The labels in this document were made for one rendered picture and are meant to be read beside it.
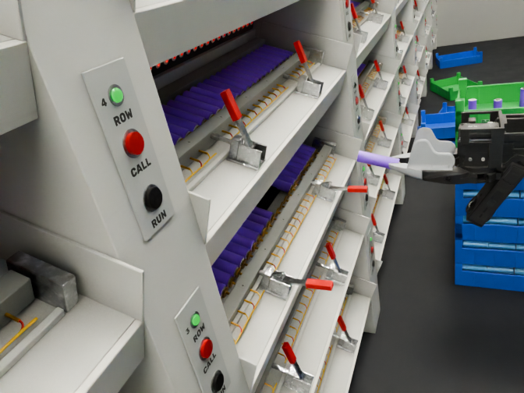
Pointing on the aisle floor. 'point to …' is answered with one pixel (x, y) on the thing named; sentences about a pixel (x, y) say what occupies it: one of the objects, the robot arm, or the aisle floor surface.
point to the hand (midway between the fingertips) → (398, 166)
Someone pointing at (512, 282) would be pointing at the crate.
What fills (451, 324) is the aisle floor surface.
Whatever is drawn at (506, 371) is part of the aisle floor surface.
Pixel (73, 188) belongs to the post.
